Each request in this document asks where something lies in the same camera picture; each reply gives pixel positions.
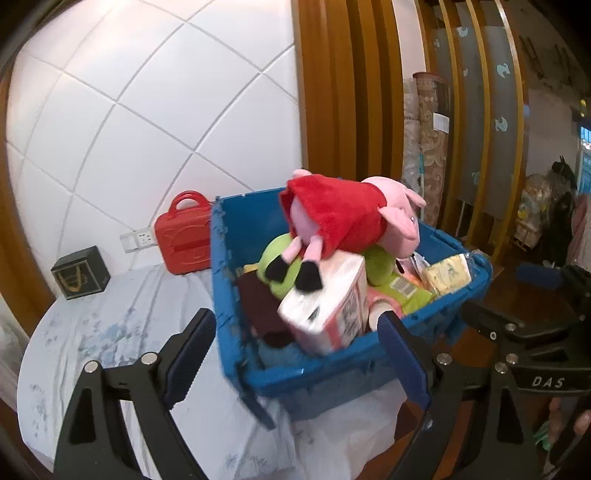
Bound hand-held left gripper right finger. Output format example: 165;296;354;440
378;311;555;480

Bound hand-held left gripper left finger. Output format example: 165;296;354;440
54;307;218;480

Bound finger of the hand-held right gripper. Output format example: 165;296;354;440
516;262;591;315
459;301;528;366

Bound yellow packet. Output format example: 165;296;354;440
422;253;472;296

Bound pink and green wipes packet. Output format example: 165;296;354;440
367;270;437;319

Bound blue plastic crate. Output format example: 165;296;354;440
210;187;492;430

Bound dark maroon knitted cloth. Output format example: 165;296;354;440
238;272;296;349

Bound pink white tissue pack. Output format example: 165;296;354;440
277;253;370;356

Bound pink pig plush toy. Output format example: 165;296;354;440
265;168;428;292

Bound person's right hand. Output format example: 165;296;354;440
547;397;591;467

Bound dark hanging clothes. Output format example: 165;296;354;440
540;157;579;268

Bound floral tablecloth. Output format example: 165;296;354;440
16;265;416;480

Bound red plastic carry case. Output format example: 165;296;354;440
154;191;214;276

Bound green plush toy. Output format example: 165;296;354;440
256;233;398;298

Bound black gift box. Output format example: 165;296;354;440
51;246;112;301

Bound beige patterned rolled carpet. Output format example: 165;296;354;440
413;71;455;227

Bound wooden frosted glass partition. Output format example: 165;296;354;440
416;0;529;259

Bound wooden wall trim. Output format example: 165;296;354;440
0;78;51;315

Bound wooden door frame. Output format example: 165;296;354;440
292;0;435;195

